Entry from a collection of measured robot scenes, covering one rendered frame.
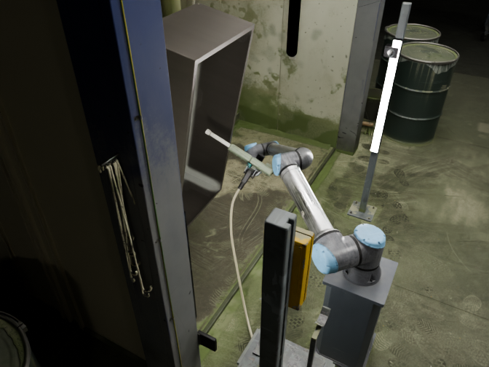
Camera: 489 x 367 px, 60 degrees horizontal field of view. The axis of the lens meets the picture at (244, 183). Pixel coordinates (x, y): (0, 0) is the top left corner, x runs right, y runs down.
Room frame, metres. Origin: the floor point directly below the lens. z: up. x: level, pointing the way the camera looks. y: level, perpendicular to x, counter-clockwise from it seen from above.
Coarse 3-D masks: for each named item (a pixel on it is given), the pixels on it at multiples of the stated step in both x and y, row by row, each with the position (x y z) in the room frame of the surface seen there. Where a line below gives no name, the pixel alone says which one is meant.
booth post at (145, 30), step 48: (96, 0) 1.03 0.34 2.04; (144, 0) 1.11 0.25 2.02; (96, 48) 1.04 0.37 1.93; (144, 48) 1.09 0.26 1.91; (96, 96) 1.06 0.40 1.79; (144, 96) 1.07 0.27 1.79; (96, 144) 1.09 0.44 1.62; (144, 192) 1.01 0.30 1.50; (144, 240) 1.03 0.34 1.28; (144, 288) 1.05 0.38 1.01; (192, 288) 1.17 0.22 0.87; (144, 336) 1.08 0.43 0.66; (192, 336) 1.13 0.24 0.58
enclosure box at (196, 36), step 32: (192, 32) 2.03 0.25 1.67; (224, 32) 2.10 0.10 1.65; (192, 64) 1.76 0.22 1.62; (224, 64) 2.37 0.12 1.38; (192, 96) 1.78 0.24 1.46; (224, 96) 2.37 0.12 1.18; (192, 128) 2.48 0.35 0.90; (224, 128) 2.38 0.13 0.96; (192, 160) 2.49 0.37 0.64; (224, 160) 2.38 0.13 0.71; (192, 192) 2.32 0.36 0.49
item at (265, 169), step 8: (216, 136) 2.27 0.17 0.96; (224, 144) 2.24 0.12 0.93; (232, 144) 2.22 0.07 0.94; (232, 152) 2.19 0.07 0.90; (240, 152) 2.18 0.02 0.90; (248, 160) 2.15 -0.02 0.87; (256, 160) 2.14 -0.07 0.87; (264, 168) 2.11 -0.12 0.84; (248, 176) 2.10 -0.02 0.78; (240, 184) 2.09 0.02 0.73
